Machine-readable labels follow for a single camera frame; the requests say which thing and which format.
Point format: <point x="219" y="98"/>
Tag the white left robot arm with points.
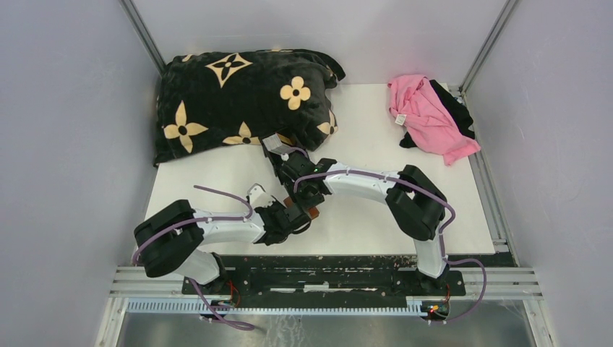
<point x="168" y="241"/>

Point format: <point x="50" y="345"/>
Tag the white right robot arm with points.
<point x="416" y="204"/>

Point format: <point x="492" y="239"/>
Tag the black floral plush pillow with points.
<point x="217" y="99"/>

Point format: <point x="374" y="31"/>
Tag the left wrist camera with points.
<point x="258" y="197"/>

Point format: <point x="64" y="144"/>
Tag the white slotted cable duct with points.
<point x="197" y="306"/>

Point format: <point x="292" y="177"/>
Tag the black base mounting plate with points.
<point x="318" y="282"/>

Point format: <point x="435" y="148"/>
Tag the white card stack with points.
<point x="277" y="144"/>

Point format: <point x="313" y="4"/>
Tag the brown leather card holder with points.
<point x="313" y="211"/>

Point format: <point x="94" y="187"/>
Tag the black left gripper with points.
<point x="276" y="205"/>

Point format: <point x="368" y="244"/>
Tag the pink cloth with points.
<point x="400" y="89"/>

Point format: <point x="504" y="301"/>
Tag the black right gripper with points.
<point x="314" y="202"/>

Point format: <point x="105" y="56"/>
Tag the black cloth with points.
<point x="437" y="122"/>

